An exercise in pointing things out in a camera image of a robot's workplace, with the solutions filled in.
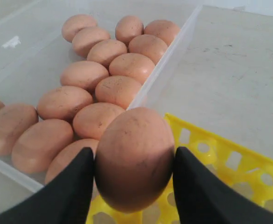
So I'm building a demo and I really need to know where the brown egg front right corner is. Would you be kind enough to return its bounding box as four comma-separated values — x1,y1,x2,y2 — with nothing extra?
45,139,99,184

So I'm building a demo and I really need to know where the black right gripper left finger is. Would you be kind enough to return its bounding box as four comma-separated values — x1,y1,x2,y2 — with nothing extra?
0,147,94,224

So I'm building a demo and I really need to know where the brown egg second row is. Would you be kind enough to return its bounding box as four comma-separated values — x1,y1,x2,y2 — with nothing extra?
72,27,110,58

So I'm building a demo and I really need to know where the yellow plastic egg tray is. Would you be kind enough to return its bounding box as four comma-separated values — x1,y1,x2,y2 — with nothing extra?
87,113,273,224

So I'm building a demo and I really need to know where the brown egg column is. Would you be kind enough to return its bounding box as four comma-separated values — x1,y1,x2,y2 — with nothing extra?
128,34,168,65
95,76,142,110
73,103,125,140
109,53,155,84

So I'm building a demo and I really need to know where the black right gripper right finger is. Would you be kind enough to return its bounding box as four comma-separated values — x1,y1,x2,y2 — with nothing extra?
173,147,273,224

